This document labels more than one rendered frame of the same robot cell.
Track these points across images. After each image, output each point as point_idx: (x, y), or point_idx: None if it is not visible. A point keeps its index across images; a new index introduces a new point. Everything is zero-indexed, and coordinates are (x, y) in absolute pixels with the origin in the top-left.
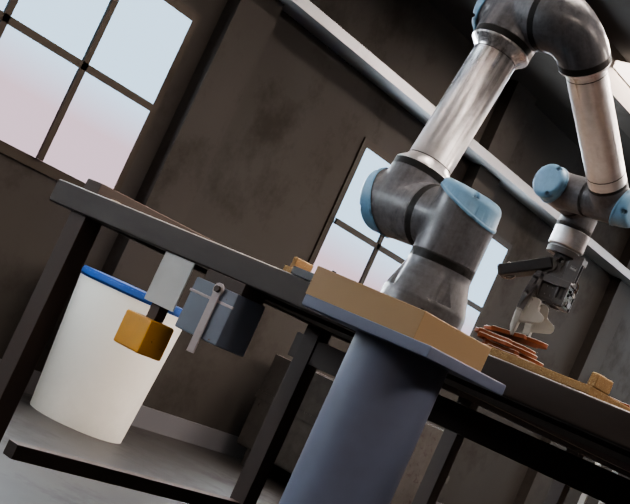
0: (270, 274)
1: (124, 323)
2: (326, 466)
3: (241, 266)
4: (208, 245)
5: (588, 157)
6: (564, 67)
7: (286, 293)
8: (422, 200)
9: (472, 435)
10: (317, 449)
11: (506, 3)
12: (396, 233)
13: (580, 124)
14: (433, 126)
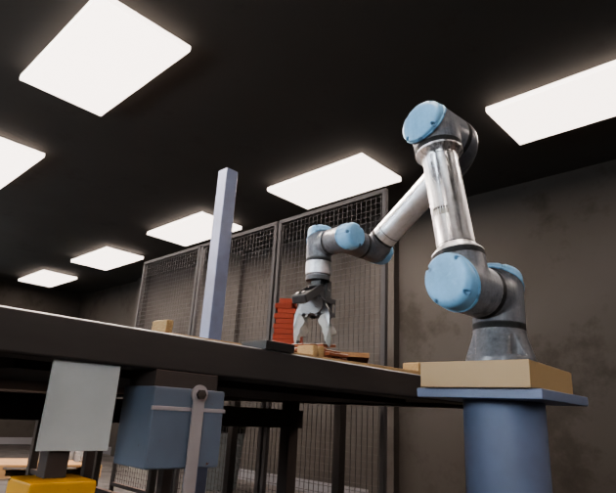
0: (242, 355)
1: None
2: None
3: (203, 354)
4: (144, 336)
5: (407, 225)
6: None
7: (267, 372)
8: (507, 285)
9: (19, 415)
10: None
11: (457, 123)
12: (485, 310)
13: (423, 206)
14: (468, 218)
